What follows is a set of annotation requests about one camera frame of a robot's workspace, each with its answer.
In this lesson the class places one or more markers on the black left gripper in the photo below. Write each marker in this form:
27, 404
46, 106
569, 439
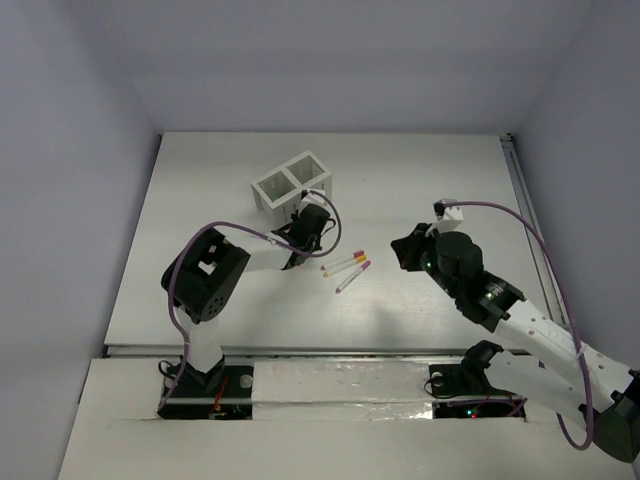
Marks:
304, 239

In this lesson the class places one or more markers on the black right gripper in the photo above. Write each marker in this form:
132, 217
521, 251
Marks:
408, 247

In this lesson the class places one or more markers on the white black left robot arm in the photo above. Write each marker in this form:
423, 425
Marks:
201, 280

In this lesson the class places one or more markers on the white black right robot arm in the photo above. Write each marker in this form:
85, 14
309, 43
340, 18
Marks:
577, 382

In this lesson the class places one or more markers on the white slotted stationery organizer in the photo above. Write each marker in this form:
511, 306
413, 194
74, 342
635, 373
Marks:
278, 192

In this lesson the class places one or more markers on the magenta capped white marker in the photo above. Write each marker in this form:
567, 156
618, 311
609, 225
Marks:
352, 277

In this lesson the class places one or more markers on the yellow capped white marker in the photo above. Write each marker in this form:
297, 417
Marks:
343, 267

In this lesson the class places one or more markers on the pink capped white marker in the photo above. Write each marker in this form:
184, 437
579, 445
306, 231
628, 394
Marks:
341, 261

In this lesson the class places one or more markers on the white foam front board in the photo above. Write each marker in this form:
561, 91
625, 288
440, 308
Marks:
117, 435

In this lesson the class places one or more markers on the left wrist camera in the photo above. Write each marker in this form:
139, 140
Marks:
312, 196

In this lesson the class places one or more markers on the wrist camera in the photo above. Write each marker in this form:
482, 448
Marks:
312, 196
448, 218

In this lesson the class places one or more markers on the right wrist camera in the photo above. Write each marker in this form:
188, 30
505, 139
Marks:
448, 218

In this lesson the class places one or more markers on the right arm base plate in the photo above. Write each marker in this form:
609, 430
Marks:
448, 381

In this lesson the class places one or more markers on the aluminium side rail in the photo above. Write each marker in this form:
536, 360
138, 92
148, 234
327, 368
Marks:
553, 301

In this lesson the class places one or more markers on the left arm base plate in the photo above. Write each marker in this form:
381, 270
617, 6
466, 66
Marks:
230, 397

